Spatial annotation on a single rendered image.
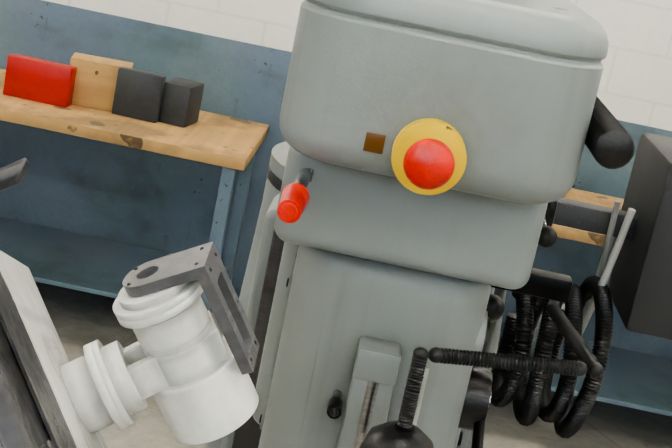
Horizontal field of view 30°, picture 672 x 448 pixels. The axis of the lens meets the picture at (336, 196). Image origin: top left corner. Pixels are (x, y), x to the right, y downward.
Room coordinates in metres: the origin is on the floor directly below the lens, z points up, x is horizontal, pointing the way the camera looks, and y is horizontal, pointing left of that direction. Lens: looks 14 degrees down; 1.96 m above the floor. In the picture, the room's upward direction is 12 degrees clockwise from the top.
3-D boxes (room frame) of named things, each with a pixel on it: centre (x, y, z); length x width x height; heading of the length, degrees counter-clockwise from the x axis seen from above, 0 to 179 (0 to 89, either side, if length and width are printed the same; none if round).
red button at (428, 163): (0.97, -0.07, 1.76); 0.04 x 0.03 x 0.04; 89
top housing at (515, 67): (1.23, -0.07, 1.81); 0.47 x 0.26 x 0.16; 179
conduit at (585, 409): (1.48, -0.27, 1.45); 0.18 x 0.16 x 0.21; 179
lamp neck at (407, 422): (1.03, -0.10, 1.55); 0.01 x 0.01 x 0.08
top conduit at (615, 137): (1.25, -0.22, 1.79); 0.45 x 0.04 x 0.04; 179
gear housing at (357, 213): (1.26, -0.07, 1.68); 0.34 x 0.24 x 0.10; 179
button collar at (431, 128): (0.99, -0.07, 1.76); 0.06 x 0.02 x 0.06; 89
